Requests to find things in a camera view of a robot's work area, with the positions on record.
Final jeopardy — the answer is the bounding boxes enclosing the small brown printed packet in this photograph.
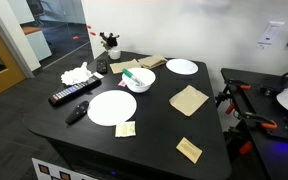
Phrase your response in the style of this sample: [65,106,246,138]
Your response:
[175,136,204,165]

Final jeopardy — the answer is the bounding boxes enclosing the black side table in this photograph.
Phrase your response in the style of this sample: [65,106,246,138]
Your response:
[219,67,288,180]

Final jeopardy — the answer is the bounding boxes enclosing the white plate floral print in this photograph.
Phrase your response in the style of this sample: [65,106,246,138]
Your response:
[121,67,157,94]

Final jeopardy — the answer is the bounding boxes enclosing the tan cardboard piece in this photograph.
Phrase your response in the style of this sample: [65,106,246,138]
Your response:
[109,58,142,75]

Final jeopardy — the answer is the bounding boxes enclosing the white cabinet wooden top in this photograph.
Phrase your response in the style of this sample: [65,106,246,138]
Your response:
[21,25,53,62]

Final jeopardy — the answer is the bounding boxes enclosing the pale yellow packet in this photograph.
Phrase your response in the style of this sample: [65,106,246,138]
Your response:
[114,120,137,138]

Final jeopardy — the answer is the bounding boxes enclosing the white vase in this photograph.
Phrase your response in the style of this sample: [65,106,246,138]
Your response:
[107,47,122,61]

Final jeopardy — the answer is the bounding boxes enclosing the folded brown napkin stack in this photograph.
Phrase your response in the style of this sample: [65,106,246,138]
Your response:
[137,54,168,70]

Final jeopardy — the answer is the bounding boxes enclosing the long black TV remote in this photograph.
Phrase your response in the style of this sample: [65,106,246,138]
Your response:
[48,75,103,108]

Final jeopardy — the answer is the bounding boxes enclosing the small curved black remote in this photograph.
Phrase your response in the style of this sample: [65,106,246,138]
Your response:
[64,100,90,126]

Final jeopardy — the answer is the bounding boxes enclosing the crumpled white tissue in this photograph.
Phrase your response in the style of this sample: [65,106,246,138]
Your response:
[60,61,94,86]

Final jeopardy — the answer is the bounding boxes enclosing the checkered calibration board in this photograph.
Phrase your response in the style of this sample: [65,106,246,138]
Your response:
[31,157,98,180]

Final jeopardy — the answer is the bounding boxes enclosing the white marker pen green cap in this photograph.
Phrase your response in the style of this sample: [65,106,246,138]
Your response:
[121,68,144,87]

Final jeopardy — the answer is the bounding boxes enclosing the small white plate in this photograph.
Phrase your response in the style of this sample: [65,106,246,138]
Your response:
[165,58,199,76]

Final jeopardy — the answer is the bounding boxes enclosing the short black remote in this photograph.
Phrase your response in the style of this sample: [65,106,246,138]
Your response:
[96,58,109,75]

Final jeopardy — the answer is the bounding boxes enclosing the large white flat plate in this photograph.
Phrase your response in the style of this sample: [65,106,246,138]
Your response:
[87,89,138,127]

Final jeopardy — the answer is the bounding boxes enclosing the flat brown paper napkin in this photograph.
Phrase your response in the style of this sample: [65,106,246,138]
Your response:
[168,84,210,117]

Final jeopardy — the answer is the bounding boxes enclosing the orange handled clamp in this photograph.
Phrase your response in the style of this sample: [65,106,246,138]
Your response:
[224,128,254,156]
[215,93,238,116]
[224,78,252,92]
[241,111,279,131]

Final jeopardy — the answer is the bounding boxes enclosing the white paper wall notice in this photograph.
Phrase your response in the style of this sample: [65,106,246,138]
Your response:
[256,20,286,48]

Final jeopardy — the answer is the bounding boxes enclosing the small white paper card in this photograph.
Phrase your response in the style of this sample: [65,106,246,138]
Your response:
[92,71,105,80]

